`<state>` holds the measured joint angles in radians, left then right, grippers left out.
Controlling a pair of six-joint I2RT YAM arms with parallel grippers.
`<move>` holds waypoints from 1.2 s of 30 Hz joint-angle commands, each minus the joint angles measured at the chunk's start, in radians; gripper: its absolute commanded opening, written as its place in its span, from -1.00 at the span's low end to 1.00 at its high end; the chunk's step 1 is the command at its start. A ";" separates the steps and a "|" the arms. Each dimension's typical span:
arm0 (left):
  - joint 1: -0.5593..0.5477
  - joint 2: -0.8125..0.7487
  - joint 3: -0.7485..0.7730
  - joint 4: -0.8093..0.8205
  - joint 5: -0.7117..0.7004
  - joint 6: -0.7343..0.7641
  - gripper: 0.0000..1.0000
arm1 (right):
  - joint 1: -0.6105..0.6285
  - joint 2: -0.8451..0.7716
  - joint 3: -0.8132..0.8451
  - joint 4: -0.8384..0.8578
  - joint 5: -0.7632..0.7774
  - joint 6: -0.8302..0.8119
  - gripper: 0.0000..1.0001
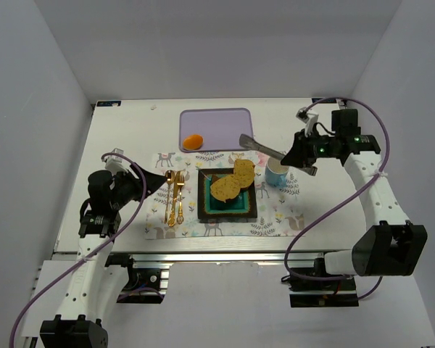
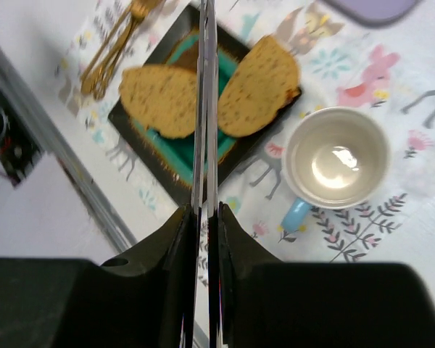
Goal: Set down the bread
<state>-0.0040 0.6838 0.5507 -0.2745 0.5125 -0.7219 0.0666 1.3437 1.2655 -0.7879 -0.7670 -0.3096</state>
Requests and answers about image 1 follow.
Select brown croissant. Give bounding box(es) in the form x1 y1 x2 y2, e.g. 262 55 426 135
210 175 225 210

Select bread slice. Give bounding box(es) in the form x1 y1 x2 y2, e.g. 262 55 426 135
210 175 241 202
233 159 255 189

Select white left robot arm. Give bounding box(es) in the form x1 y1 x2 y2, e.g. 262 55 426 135
40 163 166 347

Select metal tongs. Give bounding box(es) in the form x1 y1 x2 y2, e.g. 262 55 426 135
239 134 318 176

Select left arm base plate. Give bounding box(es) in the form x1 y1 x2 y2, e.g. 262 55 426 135
105 254 170 304

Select gold knife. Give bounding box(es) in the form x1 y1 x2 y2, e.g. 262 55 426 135
167 171 180 227

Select orange fruit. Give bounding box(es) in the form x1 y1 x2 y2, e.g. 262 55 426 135
182 134 204 151

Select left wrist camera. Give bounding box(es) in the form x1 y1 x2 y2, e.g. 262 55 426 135
101 148 128 175

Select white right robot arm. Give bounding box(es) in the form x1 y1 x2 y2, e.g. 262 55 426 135
281 108 428 278

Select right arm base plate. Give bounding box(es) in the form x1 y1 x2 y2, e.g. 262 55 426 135
281 275 359 308

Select animal print placemat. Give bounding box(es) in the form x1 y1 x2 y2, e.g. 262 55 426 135
141 152 305 240

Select purple tray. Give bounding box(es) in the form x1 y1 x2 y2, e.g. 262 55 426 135
178 108 254 152

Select gold fork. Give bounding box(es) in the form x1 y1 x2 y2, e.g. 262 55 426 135
176 171 185 224

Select aluminium table frame rail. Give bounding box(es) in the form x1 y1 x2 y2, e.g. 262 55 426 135
52 248 352 264

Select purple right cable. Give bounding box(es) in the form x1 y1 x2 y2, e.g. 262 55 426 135
284 96 391 302

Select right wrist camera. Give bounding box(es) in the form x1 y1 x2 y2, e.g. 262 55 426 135
296 108 319 137

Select blue mug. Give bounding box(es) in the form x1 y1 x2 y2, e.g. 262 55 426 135
265 157 289 188

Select square teal black plate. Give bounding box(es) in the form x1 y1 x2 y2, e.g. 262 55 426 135
197 168 257 223

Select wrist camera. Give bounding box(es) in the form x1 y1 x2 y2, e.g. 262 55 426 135
101 148 128 175
296 108 319 137

